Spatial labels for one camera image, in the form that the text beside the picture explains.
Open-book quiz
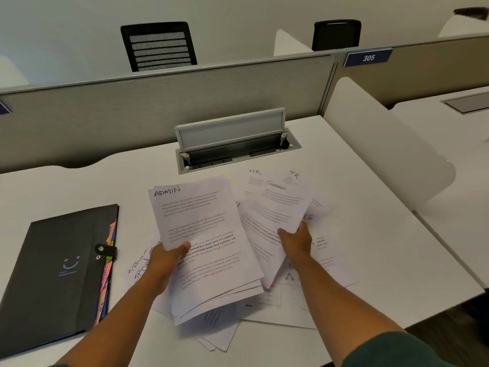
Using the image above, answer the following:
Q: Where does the person's left hand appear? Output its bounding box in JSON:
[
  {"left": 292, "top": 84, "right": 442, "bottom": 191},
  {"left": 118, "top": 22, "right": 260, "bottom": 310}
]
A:
[{"left": 147, "top": 240, "right": 191, "bottom": 297}]

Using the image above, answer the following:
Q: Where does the grey desk cable box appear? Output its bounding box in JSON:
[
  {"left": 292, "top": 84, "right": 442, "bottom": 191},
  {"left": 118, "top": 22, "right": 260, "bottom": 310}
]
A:
[{"left": 175, "top": 127, "right": 302, "bottom": 175}]

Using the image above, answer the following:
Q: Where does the black expanding folder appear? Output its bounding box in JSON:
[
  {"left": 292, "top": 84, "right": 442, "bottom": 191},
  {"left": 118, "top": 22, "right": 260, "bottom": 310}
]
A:
[{"left": 0, "top": 204, "right": 120, "bottom": 360}]

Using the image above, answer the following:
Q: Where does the person's left forearm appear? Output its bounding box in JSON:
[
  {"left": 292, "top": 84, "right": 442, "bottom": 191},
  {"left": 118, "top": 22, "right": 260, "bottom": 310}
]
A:
[{"left": 55, "top": 278, "right": 167, "bottom": 367}]

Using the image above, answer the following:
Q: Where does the white side desk divider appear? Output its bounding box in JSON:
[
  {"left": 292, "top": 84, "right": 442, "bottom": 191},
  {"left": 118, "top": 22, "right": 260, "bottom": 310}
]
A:
[{"left": 322, "top": 76, "right": 457, "bottom": 213}]

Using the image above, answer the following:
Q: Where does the grey fabric partition panel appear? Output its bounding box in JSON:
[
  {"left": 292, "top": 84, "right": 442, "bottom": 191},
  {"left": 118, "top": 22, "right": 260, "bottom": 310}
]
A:
[{"left": 0, "top": 52, "right": 339, "bottom": 174}]

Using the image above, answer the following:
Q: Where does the single white paper sheet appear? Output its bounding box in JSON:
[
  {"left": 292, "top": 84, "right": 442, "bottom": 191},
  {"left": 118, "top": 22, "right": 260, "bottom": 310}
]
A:
[{"left": 237, "top": 178, "right": 315, "bottom": 290}]

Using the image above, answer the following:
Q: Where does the person's right forearm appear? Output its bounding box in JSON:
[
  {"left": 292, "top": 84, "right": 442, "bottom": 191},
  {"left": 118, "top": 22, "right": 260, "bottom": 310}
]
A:
[{"left": 288, "top": 254, "right": 405, "bottom": 367}]

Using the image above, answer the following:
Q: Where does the black mesh office chair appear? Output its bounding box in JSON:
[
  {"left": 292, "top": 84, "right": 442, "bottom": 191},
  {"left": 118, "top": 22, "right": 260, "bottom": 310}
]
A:
[{"left": 120, "top": 21, "right": 198, "bottom": 73}]

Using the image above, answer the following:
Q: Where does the pile of white papers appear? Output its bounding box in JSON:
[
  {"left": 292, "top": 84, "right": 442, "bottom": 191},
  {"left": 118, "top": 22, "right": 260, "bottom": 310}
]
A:
[{"left": 126, "top": 168, "right": 360, "bottom": 353}]

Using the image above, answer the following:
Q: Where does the beige partition panel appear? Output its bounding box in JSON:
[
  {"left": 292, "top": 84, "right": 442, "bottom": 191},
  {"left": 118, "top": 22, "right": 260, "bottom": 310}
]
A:
[{"left": 320, "top": 34, "right": 489, "bottom": 115}]

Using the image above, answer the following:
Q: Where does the person's right hand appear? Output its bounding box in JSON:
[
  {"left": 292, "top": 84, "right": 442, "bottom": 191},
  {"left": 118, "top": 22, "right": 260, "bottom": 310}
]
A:
[{"left": 278, "top": 221, "right": 313, "bottom": 264}]

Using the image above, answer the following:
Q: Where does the thin white paper bundle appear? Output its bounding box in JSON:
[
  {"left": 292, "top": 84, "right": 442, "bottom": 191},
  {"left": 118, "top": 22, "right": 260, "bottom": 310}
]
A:
[{"left": 148, "top": 175, "right": 265, "bottom": 327}]

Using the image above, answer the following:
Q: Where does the green right sleeve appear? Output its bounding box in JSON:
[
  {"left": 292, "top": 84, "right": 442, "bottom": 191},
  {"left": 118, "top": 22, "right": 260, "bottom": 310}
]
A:
[{"left": 341, "top": 331, "right": 455, "bottom": 367}]

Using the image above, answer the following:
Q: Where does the closed grey cable box lid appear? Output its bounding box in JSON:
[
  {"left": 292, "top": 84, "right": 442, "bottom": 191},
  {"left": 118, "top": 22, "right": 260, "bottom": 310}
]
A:
[{"left": 440, "top": 91, "right": 489, "bottom": 115}]

